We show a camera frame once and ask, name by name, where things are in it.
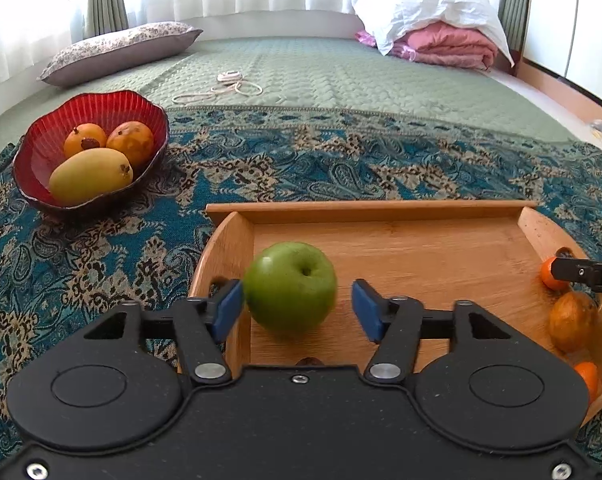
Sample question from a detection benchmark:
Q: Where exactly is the white coiled cable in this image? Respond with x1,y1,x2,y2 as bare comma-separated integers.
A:
172,69,263,106

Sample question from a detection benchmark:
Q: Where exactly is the folded pink blanket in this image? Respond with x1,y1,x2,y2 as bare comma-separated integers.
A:
355,22,500,72

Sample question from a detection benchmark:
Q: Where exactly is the orange tangerine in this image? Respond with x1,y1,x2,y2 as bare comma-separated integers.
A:
573,361,600,404
539,256,572,291

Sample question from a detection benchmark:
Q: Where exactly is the shiny green apple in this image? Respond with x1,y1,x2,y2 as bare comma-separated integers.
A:
243,242,338,334

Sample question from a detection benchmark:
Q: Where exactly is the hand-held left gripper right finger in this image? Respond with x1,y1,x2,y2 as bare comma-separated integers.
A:
351,279,512,386

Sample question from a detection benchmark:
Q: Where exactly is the teal paisley printed blanket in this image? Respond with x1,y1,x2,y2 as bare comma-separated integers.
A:
0,104,602,472

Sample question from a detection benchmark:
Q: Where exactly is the wooden tray with handles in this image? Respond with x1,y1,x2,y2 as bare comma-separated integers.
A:
188,199,602,429

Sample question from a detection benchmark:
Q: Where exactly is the yellow mango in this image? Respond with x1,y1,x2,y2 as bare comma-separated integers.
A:
48,148,134,206

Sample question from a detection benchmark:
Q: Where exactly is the orange red speckled fruit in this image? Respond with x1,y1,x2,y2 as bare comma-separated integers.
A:
106,121,156,169

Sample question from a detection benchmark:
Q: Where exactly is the brownish orange mango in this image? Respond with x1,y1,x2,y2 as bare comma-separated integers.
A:
549,290,600,354

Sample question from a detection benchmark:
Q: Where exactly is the orange fruit with dark stem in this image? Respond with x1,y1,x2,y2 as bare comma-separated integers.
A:
63,123,107,159

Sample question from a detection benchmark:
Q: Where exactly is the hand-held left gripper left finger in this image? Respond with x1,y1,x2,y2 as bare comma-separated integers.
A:
84,279,245,387

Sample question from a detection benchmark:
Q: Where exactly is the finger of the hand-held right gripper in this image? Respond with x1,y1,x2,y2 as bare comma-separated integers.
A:
552,257,602,285

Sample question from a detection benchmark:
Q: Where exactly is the white duvet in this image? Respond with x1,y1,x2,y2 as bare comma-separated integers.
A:
350,0,516,69

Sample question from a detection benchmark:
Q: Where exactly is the white wardrobe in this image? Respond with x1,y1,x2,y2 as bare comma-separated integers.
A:
516,0,602,111

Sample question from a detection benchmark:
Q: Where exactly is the floral grey pillow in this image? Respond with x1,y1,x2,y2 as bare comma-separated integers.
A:
37,21,205,87

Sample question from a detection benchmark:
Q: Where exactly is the red ribbed glass bowl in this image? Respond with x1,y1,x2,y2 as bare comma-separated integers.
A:
12,89,171,212

